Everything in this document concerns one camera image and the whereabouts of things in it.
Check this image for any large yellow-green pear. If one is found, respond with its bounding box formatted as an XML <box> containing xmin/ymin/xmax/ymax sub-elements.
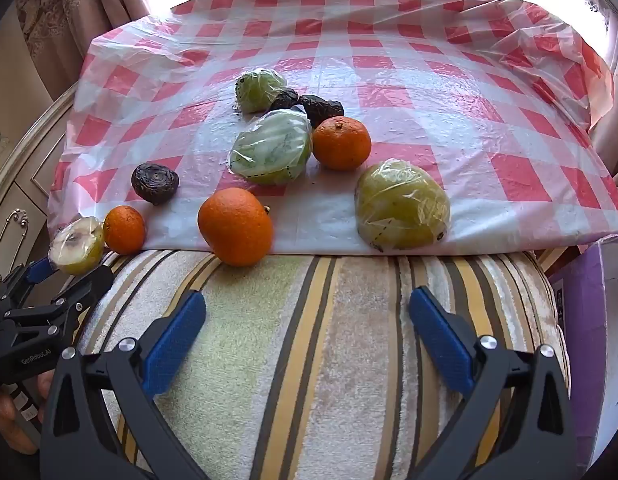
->
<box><xmin>355</xmin><ymin>158</ymin><xmax>452</xmax><ymax>252</ymax></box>

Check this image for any cream carved cabinet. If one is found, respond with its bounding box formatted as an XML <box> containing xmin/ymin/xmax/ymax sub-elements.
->
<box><xmin>0</xmin><ymin>10</ymin><xmax>84</xmax><ymax>291</ymax></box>

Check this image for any large orange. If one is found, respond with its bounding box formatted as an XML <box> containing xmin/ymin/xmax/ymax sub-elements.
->
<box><xmin>197</xmin><ymin>187</ymin><xmax>275</xmax><ymax>268</ymax></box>

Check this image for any red white checked plastic tablecloth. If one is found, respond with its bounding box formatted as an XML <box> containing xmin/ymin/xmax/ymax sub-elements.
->
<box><xmin>46</xmin><ymin>0</ymin><xmax>618</xmax><ymax>256</ymax></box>

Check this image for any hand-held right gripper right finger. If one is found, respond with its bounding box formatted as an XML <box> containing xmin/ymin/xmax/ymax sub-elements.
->
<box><xmin>408</xmin><ymin>286</ymin><xmax>579</xmax><ymax>480</ymax></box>

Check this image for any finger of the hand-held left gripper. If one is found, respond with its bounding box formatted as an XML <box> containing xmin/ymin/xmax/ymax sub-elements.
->
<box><xmin>4</xmin><ymin>264</ymin><xmax>114</xmax><ymax>333</ymax></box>
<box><xmin>0</xmin><ymin>256</ymin><xmax>57</xmax><ymax>306</ymax></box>

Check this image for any small green pear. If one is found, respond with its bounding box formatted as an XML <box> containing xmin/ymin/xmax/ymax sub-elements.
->
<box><xmin>234</xmin><ymin>67</ymin><xmax>288</xmax><ymax>114</ymax></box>

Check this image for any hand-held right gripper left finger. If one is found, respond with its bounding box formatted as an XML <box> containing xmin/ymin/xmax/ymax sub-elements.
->
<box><xmin>40</xmin><ymin>290</ymin><xmax>210</xmax><ymax>480</ymax></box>

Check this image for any pale green pear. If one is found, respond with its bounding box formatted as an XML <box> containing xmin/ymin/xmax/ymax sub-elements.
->
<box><xmin>229</xmin><ymin>107</ymin><xmax>315</xmax><ymax>187</ymax></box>

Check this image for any dark wrinkled passion fruit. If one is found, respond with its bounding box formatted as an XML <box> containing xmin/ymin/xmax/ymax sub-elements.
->
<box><xmin>269</xmin><ymin>87</ymin><xmax>302</xmax><ymax>112</ymax></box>
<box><xmin>298</xmin><ymin>94</ymin><xmax>346</xmax><ymax>130</ymax></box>

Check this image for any person's left hand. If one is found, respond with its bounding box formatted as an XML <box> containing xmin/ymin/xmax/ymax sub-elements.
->
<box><xmin>0</xmin><ymin>391</ymin><xmax>40</xmax><ymax>458</ymax></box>

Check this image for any striped towel blanket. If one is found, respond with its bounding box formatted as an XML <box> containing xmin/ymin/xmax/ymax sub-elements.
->
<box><xmin>74</xmin><ymin>247</ymin><xmax>572</xmax><ymax>480</ymax></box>

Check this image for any small orange tangerine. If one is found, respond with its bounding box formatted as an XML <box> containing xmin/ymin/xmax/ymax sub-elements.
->
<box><xmin>102</xmin><ymin>205</ymin><xmax>147</xmax><ymax>256</ymax></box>

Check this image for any cut pear half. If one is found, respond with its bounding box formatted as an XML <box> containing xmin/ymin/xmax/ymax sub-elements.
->
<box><xmin>48</xmin><ymin>216</ymin><xmax>106</xmax><ymax>277</ymax></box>

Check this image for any purple cardboard box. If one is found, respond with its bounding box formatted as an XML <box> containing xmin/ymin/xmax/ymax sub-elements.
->
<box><xmin>546</xmin><ymin>234</ymin><xmax>618</xmax><ymax>480</ymax></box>

